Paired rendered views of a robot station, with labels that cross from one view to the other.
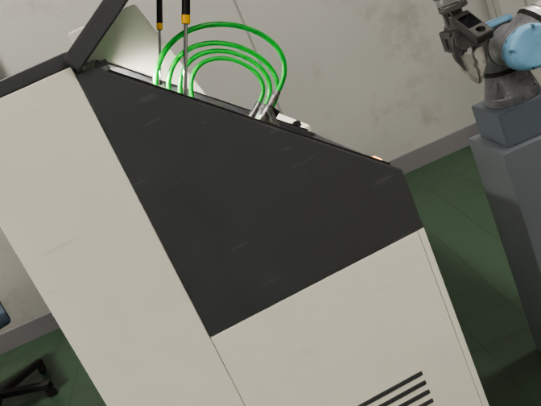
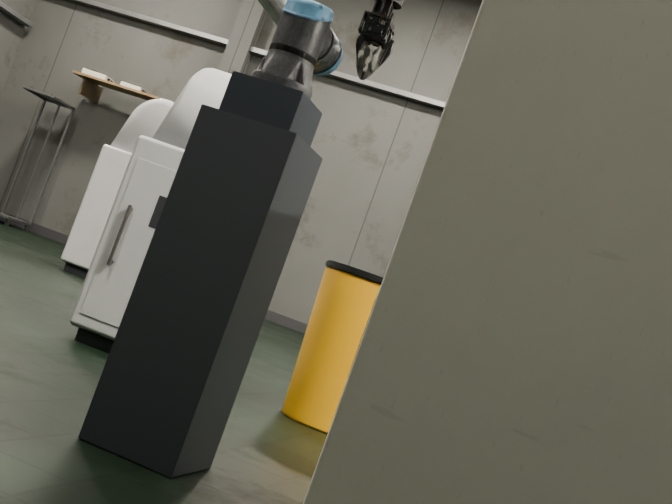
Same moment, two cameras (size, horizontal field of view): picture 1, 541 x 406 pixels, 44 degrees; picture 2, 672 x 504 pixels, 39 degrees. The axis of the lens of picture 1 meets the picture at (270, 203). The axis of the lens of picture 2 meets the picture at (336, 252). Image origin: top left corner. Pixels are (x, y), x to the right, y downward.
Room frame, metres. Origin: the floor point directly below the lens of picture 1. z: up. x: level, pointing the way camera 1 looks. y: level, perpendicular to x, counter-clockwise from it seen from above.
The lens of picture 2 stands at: (3.85, 0.07, 0.48)
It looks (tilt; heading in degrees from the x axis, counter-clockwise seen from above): 3 degrees up; 195
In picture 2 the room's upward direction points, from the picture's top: 20 degrees clockwise
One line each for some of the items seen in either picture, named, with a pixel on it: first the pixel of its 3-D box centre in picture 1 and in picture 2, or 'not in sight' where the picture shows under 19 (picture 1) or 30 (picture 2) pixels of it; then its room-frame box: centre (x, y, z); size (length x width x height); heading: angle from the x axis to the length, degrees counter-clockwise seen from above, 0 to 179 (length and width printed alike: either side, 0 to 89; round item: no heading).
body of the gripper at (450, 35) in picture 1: (458, 26); (380, 19); (1.67, -0.62, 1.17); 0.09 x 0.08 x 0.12; 4
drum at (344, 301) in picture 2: not in sight; (347, 350); (0.18, -0.75, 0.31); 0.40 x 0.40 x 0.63
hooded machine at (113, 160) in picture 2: not in sight; (150, 198); (-2.99, -3.40, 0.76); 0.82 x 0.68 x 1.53; 89
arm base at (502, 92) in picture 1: (508, 81); (286, 73); (1.80, -0.75, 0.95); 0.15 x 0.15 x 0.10
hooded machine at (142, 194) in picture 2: not in sight; (203, 219); (0.24, -1.50, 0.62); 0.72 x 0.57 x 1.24; 1
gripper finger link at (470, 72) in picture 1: (465, 68); (372, 62); (1.67, -0.60, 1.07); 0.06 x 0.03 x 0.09; 4
